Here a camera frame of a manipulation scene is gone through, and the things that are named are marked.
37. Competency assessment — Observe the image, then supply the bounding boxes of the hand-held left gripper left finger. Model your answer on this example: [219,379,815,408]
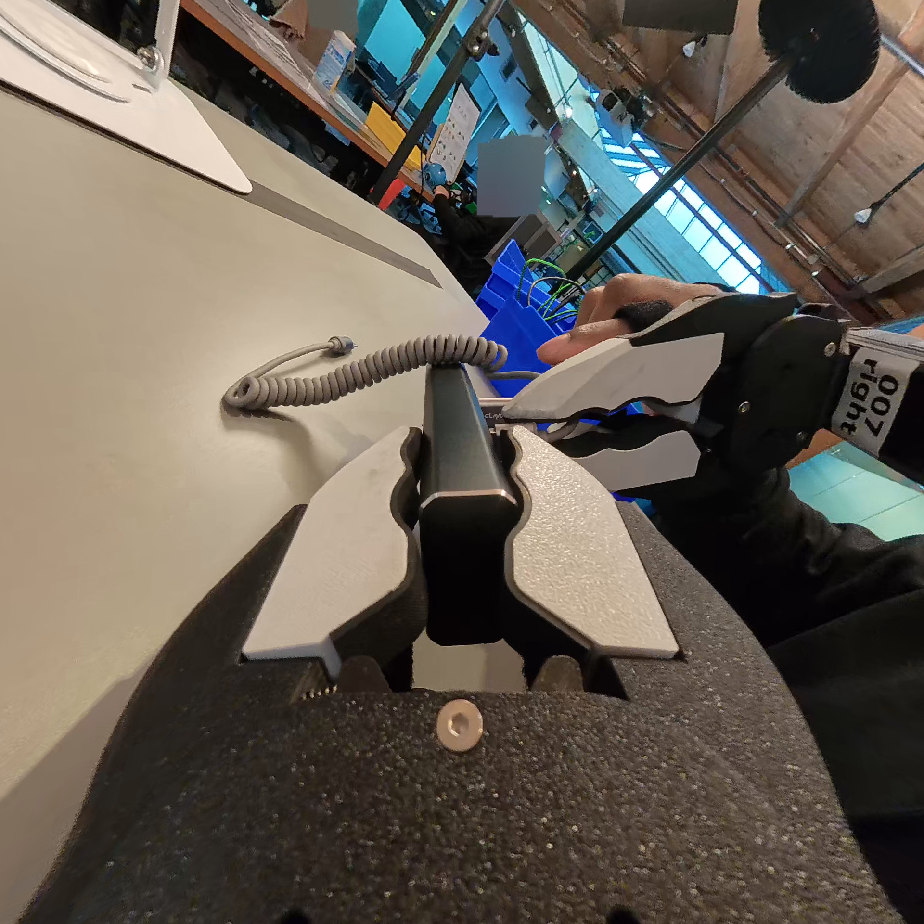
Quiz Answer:
[242,426,428,683]

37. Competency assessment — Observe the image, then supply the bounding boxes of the person's right hand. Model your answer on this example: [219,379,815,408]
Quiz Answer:
[536,273,732,365]

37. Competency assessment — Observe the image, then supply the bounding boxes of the black post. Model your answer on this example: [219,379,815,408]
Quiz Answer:
[370,0,506,203]

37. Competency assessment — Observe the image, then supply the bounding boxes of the grey cable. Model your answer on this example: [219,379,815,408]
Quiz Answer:
[222,334,544,414]

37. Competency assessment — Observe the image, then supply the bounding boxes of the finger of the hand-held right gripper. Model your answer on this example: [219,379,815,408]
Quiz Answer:
[500,331,726,424]
[553,420,705,495]

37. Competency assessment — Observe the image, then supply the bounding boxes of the blue plastic bin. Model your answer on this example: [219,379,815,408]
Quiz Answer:
[482,289,651,506]
[476,240,526,313]

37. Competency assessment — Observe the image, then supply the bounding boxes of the person's black jacket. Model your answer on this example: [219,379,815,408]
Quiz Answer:
[765,534,924,924]

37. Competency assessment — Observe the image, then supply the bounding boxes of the green braided cable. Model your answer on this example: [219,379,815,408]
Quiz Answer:
[520,258,587,327]

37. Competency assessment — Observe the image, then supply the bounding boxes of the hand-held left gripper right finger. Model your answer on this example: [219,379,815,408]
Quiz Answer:
[501,424,681,683]

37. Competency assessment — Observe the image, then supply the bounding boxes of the black boom stand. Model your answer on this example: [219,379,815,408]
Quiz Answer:
[574,0,883,271]

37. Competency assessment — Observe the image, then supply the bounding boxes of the person's right forearm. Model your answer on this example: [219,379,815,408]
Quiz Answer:
[635,462,924,651]

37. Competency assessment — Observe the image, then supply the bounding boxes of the grey desk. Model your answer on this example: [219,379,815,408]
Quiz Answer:
[0,79,550,903]

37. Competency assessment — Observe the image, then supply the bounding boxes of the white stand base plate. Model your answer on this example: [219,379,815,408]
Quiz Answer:
[0,0,254,194]

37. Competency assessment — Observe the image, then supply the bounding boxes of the white paper sign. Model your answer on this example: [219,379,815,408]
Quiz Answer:
[426,83,483,181]

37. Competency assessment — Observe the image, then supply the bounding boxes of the yellow bin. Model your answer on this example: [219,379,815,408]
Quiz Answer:
[364,101,423,170]

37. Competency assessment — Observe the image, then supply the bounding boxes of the blue white carton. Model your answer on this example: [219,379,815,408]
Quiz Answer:
[316,30,358,96]

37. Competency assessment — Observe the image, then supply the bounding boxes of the black USB hub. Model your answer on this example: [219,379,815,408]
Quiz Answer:
[419,364,522,647]

